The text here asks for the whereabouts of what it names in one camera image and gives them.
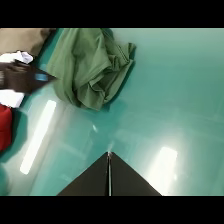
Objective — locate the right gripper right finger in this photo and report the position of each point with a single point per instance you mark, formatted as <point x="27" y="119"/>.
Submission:
<point x="126" y="181"/>

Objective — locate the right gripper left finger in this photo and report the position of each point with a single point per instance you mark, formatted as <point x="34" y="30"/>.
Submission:
<point x="95" y="181"/>

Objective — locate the green shirt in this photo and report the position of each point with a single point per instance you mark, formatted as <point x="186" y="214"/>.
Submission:
<point x="90" y="66"/>

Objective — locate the red garment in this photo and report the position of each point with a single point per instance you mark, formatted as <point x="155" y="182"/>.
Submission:
<point x="4" y="126"/>

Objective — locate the white garment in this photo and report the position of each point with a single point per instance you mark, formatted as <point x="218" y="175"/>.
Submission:
<point x="10" y="98"/>

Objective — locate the taupe garment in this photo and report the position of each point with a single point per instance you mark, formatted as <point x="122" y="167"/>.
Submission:
<point x="18" y="40"/>

